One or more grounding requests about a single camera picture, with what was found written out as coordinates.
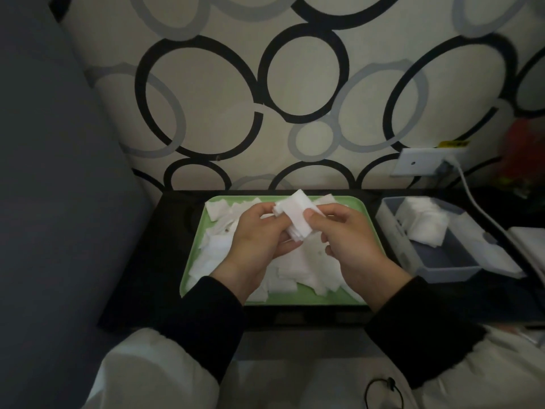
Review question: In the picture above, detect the white power bank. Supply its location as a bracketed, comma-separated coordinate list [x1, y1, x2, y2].
[509, 227, 545, 273]

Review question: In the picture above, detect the white charger cable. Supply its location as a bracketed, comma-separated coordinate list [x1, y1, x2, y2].
[442, 155, 545, 286]

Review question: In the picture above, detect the red decoration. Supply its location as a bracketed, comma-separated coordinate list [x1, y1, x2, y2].
[498, 119, 545, 188]

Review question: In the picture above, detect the black hair tie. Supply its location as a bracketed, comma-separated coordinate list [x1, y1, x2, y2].
[364, 377, 403, 409]

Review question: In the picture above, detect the person's left hand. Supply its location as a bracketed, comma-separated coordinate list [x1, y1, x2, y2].
[211, 202, 303, 305]

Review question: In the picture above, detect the grey upholstered sofa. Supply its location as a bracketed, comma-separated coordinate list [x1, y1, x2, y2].
[0, 0, 154, 409]

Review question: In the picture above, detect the white wall socket plate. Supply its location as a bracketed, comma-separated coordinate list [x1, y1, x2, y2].
[391, 147, 467, 177]

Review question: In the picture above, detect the clear plastic box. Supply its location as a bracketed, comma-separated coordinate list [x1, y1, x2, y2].
[375, 196, 484, 285]

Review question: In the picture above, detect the person's left forearm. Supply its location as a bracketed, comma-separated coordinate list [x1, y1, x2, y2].
[83, 276, 248, 409]

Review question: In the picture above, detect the person's right hand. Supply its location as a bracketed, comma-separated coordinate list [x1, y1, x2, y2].
[304, 204, 414, 314]

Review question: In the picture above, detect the green plastic tray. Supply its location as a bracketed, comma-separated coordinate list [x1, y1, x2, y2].
[179, 195, 388, 306]

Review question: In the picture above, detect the person's right forearm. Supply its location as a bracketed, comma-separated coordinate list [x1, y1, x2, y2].
[365, 276, 545, 409]

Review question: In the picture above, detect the pile of white cotton pads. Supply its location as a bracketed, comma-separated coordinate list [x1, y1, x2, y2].
[187, 193, 367, 304]

